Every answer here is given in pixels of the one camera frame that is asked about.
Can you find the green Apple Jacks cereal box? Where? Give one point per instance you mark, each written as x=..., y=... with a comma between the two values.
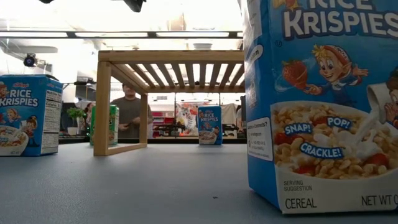
x=114, y=124

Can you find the person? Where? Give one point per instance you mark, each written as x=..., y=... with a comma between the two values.
x=129, y=112

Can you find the colourful cat picture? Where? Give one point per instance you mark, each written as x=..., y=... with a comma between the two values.
x=186, y=118

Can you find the blue-grey table mat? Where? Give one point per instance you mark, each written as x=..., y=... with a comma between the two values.
x=140, y=186

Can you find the potted green plant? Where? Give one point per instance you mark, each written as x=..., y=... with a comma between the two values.
x=74, y=113

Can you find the dark background cabinet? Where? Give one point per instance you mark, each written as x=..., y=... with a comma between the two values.
x=85, y=93

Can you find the blue Rice Krispies cereal box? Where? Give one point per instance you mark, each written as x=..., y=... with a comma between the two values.
x=21, y=102
x=210, y=124
x=326, y=93

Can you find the black ceiling camera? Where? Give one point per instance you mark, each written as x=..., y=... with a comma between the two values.
x=29, y=60

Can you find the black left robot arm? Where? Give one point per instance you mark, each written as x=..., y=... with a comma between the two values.
x=135, y=4

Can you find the red storage shelves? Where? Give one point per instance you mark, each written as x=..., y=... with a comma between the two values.
x=161, y=119

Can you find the black computer monitor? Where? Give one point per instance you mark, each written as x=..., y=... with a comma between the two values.
x=242, y=109

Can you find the wooden slatted shelf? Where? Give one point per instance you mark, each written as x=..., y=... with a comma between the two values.
x=171, y=57

